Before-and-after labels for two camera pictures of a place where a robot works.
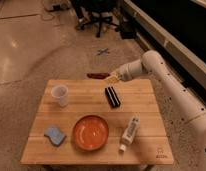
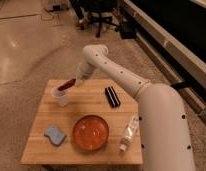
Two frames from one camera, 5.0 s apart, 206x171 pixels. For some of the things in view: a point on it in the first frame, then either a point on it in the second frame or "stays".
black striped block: (112, 96) stays
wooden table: (94, 122) stays
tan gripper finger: (113, 79) to (80, 82)
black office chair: (99, 12) stays
